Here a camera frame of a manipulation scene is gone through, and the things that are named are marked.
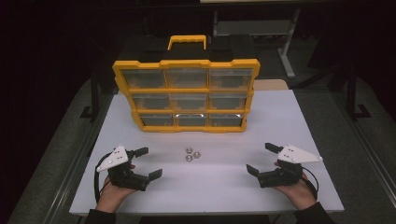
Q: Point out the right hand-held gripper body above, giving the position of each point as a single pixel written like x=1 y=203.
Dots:
x=295 y=155

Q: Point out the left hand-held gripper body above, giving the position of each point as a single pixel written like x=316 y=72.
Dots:
x=115 y=157

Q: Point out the clear plastic drawer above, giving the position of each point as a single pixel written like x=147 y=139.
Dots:
x=230 y=79

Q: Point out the yellow black organizer cabinet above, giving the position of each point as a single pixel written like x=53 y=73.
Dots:
x=186 y=63

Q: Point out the person's right hand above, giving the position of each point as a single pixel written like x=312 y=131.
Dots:
x=299 y=194

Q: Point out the person's left hand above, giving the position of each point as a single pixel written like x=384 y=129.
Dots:
x=110 y=196

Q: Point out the beige wooden board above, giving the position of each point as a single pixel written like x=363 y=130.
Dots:
x=271 y=85

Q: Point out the black metal stand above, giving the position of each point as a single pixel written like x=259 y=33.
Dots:
x=351 y=93
x=94 y=93

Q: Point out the set of clear drawers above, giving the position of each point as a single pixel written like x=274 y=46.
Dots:
x=186 y=77

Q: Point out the aluminium frame rail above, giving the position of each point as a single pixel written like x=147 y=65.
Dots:
x=81 y=155
x=372 y=155

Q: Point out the grey metal desk frame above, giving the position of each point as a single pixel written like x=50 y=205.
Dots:
x=286 y=65

